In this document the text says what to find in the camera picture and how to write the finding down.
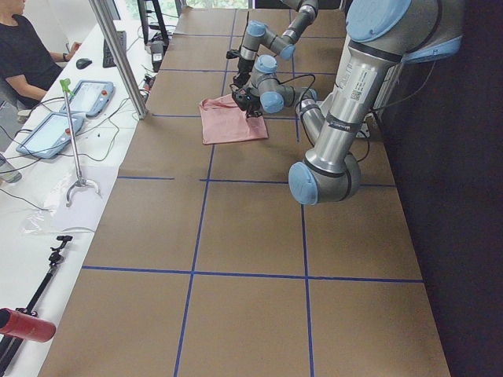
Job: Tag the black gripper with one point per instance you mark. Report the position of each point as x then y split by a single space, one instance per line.
244 66
249 103

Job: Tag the pink Snoopy t-shirt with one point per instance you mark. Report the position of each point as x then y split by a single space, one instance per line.
223 122

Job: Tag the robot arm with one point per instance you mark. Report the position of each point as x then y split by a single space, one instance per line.
258 34
381 35

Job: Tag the upper teach pendant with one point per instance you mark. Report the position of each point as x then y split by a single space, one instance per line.
90 98

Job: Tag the teach pendant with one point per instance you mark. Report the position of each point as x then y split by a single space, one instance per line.
49 138
90 98

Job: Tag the black computer mouse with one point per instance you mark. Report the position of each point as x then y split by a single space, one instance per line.
83 63

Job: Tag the lower teach pendant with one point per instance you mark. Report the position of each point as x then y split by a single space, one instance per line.
49 138

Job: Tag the seated person black shirt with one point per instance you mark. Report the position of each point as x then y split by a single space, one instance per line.
27 65

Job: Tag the red cylinder bottle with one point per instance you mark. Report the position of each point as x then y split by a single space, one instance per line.
23 326

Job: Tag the black selfie stick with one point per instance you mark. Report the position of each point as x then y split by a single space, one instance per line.
10 345

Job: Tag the aluminium frame post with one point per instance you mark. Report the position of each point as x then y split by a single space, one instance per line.
108 29

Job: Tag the green handled grabber tool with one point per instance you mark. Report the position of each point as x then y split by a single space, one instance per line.
80 182

